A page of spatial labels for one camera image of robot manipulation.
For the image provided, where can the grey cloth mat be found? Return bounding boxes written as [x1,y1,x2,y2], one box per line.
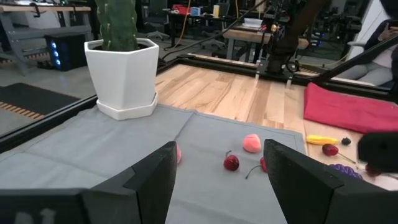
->
[0,103,307,224]

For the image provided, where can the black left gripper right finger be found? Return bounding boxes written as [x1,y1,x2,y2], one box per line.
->
[263,138,374,224]

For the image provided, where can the wooden desk grey legs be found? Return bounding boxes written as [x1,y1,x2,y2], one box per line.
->
[0,2,93,77]

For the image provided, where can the black keyboard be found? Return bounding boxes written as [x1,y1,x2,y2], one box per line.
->
[0,82,81,121]

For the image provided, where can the wooden work table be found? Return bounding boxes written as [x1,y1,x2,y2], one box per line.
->
[223,26,310,62]

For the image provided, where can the white pot saucer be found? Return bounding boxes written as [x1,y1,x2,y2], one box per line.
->
[96,92,160,121]

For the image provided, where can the black office chair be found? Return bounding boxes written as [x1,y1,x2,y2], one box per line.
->
[141,0,170,42]

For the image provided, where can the green cactus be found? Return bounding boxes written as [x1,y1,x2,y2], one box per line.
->
[94,0,139,52]

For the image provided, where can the purple toy grape bunch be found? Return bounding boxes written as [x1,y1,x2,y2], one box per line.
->
[328,163,364,181]

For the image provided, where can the red toy cherry with stem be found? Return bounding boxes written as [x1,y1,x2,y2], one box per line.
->
[321,143,358,166]
[364,164,383,178]
[244,156,269,180]
[223,149,241,172]

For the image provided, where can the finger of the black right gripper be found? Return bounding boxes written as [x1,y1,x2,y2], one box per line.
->
[357,131,398,174]

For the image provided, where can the black computer tower lit fans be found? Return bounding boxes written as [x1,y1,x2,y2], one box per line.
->
[44,32,89,73]

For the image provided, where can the black aluminium table frame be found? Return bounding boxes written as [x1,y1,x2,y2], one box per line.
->
[0,37,398,154]

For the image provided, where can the person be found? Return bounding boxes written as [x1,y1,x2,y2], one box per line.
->
[335,0,398,88]

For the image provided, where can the red folded cloth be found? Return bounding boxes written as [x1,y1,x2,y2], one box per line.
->
[302,82,398,135]

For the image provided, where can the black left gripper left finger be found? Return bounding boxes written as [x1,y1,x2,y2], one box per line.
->
[81,141,178,224]

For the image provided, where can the white plastic bin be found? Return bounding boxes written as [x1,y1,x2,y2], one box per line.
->
[243,17,264,29]

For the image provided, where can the yellow toy banana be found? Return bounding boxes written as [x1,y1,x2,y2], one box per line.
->
[305,134,340,146]

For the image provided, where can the white hexagonal plant pot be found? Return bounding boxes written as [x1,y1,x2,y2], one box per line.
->
[83,37,160,111]

